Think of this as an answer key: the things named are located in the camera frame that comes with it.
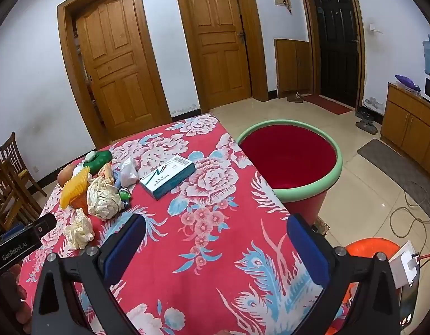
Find orange snack packet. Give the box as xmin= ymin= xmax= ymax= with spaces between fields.
xmin=97 ymin=163 xmax=115 ymax=186

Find wooden chair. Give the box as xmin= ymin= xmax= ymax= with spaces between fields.
xmin=0 ymin=131 xmax=48 ymax=200
xmin=0 ymin=141 xmax=31 ymax=224

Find orange plastic stool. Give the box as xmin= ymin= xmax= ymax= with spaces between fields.
xmin=327 ymin=238 xmax=422 ymax=335

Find white plastic bag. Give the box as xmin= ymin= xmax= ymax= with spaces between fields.
xmin=119 ymin=157 xmax=141 ymax=186

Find small green toy figure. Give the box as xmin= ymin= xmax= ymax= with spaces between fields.
xmin=117 ymin=187 xmax=132 ymax=207

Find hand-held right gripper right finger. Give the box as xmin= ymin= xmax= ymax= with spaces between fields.
xmin=287 ymin=213 xmax=401 ymax=335

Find wooden shoe cabinet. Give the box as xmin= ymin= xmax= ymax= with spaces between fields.
xmin=274 ymin=38 xmax=313 ymax=99

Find red floral tablecloth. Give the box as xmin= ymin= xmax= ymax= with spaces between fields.
xmin=20 ymin=113 xmax=341 ymax=335

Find grey floor cable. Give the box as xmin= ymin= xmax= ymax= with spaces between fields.
xmin=390 ymin=181 xmax=430 ymax=259

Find red bucket with green rim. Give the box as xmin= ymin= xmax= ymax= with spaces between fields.
xmin=236 ymin=119 xmax=342 ymax=226

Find teal and white cardboard box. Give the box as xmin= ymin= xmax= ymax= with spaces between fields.
xmin=139 ymin=154 xmax=196 ymax=201

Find person's left hand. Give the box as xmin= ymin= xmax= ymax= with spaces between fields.
xmin=0 ymin=263 xmax=33 ymax=335

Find small paper ball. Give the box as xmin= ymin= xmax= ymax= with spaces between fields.
xmin=63 ymin=208 xmax=95 ymax=250

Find wooden sideboard cabinet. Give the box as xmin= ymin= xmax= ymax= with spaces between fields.
xmin=379 ymin=82 xmax=430 ymax=179

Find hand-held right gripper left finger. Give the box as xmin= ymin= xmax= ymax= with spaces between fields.
xmin=32 ymin=213 xmax=147 ymax=335

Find red doormat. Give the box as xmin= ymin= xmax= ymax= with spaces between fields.
xmin=303 ymin=94 xmax=354 ymax=115

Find black entrance door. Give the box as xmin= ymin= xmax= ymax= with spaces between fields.
xmin=312 ymin=0 xmax=362 ymax=107

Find orange plastic toy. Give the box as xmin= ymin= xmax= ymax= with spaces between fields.
xmin=70 ymin=195 xmax=89 ymax=214

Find wooden panel door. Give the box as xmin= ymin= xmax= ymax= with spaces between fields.
xmin=184 ymin=0 xmax=252 ymax=111
xmin=75 ymin=0 xmax=164 ymax=141

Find yellow toy corn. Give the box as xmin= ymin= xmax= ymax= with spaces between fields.
xmin=59 ymin=167 xmax=92 ymax=210

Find brown toy pear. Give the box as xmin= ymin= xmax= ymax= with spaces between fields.
xmin=58 ymin=165 xmax=76 ymax=188

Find grey floor mat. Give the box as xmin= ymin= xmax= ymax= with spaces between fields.
xmin=357 ymin=138 xmax=430 ymax=210

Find large paper ball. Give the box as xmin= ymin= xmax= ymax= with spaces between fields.
xmin=87 ymin=176 xmax=124 ymax=221

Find purple bag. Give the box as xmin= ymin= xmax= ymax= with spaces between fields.
xmin=394 ymin=74 xmax=421 ymax=92

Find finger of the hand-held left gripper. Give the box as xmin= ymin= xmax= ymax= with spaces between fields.
xmin=32 ymin=214 xmax=58 ymax=235

